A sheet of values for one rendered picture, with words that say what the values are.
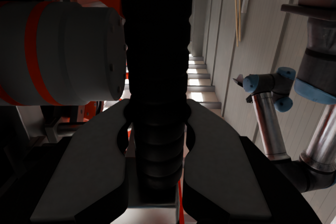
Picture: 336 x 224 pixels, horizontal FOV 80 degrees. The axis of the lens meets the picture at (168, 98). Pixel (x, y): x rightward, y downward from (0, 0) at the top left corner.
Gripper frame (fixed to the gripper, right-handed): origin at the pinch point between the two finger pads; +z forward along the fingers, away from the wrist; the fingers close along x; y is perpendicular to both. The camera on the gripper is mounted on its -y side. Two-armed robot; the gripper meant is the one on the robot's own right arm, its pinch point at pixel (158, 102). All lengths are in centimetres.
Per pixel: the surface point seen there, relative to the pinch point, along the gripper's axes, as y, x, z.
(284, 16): 43, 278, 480
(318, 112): 182, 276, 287
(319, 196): 305, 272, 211
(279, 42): 102, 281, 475
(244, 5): 38, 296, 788
